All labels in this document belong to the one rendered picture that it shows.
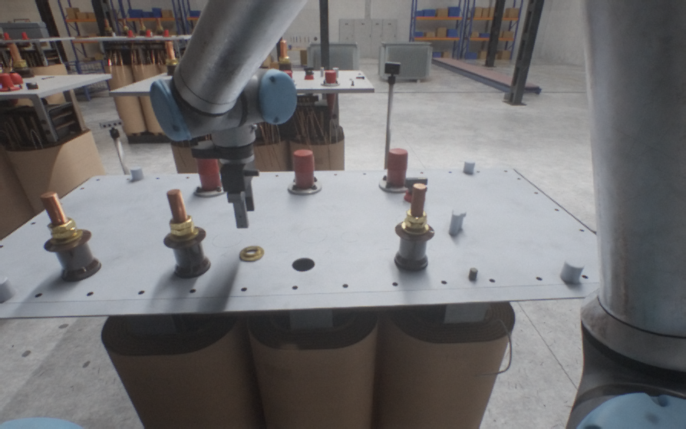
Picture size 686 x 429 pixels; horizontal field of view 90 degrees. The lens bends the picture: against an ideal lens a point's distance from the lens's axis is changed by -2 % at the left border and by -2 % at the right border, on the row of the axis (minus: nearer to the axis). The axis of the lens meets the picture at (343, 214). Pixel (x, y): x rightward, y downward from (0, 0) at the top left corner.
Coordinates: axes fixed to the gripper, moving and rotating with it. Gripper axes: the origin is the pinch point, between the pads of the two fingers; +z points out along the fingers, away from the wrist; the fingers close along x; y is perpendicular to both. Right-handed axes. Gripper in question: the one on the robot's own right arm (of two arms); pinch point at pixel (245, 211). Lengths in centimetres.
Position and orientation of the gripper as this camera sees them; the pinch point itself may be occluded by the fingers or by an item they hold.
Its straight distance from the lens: 88.0
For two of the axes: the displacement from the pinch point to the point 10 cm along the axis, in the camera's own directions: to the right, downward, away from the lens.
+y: 10.0, -0.3, 0.5
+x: -0.5, -4.8, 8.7
